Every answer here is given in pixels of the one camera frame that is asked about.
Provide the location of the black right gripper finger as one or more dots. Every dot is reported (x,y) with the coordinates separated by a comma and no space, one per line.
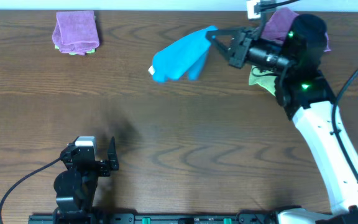
(222,49)
(234,32)

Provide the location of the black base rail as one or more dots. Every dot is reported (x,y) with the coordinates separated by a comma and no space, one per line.
(128,218)

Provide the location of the crumpled olive green cloth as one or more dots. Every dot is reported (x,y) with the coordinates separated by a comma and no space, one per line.
(264,79)

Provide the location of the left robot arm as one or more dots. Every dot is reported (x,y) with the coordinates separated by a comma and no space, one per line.
(76,187)

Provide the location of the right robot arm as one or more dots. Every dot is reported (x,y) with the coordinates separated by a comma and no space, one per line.
(309,102)

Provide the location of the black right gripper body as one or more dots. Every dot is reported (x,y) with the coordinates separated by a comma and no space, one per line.
(238,60)

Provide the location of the folded purple cloth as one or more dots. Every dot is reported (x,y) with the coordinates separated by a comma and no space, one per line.
(76,31)

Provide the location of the crumpled purple cloth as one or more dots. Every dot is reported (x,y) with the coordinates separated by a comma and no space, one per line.
(277,27)

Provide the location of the blue microfibre cloth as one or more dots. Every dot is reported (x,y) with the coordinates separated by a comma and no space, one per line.
(186,56)

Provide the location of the folded green cloth underneath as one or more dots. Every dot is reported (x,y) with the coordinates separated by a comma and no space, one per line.
(91,51)

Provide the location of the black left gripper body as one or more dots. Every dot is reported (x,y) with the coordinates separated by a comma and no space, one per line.
(103,167)

